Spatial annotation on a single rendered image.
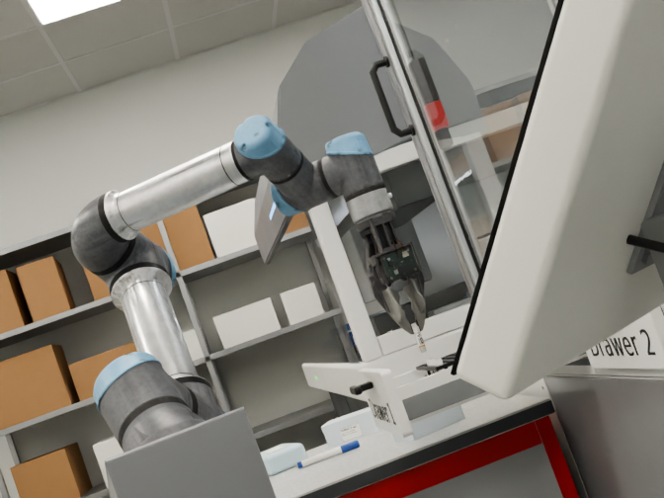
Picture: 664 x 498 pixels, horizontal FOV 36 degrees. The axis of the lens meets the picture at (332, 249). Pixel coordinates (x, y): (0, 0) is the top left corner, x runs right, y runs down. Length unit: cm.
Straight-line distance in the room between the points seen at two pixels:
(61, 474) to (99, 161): 180
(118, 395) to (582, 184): 100
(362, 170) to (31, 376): 404
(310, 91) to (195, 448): 139
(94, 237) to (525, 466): 89
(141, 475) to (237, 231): 414
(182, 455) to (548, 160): 88
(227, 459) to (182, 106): 478
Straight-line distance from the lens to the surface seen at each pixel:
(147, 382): 157
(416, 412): 166
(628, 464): 177
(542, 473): 197
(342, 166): 177
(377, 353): 258
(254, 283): 597
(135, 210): 183
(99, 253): 189
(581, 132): 70
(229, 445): 147
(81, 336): 603
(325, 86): 266
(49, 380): 561
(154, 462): 145
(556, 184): 71
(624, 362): 155
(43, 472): 565
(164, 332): 181
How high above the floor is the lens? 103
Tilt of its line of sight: 4 degrees up
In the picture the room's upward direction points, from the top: 20 degrees counter-clockwise
